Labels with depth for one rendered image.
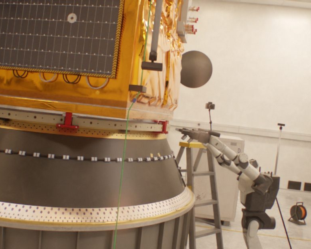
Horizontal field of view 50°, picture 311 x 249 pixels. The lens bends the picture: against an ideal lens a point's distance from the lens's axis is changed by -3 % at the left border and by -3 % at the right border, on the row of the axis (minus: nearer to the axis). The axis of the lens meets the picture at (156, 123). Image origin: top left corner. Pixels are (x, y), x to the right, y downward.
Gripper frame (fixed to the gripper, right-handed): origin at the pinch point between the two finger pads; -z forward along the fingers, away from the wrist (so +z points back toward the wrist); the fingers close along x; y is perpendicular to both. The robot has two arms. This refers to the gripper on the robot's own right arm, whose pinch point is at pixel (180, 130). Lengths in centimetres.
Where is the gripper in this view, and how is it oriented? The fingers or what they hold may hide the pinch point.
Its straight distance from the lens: 301.3
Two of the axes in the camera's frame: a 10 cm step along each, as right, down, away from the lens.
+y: 2.8, -9.6, 0.1
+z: 9.4, 2.7, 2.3
